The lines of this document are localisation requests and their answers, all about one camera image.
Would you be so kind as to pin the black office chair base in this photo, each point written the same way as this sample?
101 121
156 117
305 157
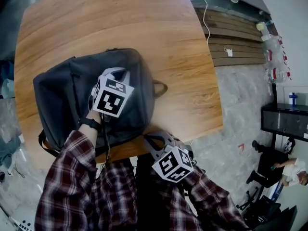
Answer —
250 200

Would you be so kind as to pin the yellowish plastic bottle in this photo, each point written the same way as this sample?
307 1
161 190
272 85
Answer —
262 26

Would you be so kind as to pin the red floor tape mark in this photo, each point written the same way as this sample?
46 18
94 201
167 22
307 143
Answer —
241 147

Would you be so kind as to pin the black upright pole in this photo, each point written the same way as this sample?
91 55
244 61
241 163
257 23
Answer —
274 93

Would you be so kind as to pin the person's torso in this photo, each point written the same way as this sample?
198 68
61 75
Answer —
120 196

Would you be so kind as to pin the white patterned board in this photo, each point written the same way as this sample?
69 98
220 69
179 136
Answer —
16 222

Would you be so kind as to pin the wooden slat bench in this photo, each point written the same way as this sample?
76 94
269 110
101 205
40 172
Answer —
235 40

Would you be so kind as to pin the person's right forearm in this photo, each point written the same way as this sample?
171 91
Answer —
211 201

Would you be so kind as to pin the pile of blue cloth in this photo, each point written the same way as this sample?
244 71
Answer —
9 150

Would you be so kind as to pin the black wrist band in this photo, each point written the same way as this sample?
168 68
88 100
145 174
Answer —
90 124

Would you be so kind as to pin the person's left forearm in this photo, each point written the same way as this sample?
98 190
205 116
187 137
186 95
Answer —
72 157

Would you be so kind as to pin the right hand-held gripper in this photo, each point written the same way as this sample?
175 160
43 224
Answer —
174 165

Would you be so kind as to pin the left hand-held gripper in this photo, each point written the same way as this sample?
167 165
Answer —
110 97

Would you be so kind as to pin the black cabinet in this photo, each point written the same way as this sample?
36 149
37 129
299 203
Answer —
284 121

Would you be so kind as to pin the white box with blue mark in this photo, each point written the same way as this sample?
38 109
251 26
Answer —
297 95

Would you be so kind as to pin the white paper tag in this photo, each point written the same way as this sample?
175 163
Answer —
229 52

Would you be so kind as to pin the dark grey backpack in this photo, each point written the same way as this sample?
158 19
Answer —
60 93

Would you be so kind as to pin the white capped plastic bottle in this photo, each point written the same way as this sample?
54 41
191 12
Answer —
266 37

